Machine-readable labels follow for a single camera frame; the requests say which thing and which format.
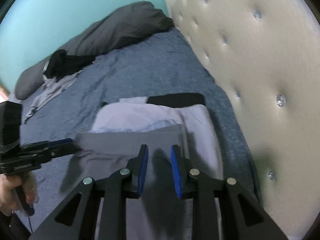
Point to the white folded garment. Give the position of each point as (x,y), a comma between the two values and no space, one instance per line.
(130,115)

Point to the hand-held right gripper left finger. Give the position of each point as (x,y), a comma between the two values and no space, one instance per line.
(143,172)

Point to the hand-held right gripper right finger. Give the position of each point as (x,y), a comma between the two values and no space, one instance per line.
(176,172)

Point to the blue patterned bed sheet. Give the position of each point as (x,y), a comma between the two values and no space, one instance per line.
(150,72)

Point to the dark grey long pillow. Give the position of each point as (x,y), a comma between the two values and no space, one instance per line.
(120,30)

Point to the black garment with white trim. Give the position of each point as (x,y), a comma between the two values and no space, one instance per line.
(67,63)

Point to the grey sweatshirt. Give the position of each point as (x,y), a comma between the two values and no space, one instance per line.
(52,90)

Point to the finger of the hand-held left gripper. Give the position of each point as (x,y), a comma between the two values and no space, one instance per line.
(65,151)
(57,142)

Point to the white tufted headboard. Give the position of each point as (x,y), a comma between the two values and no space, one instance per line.
(262,67)

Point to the grey boxer briefs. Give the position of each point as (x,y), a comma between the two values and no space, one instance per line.
(130,140)

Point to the person's left hand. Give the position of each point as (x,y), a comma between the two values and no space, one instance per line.
(7,195)

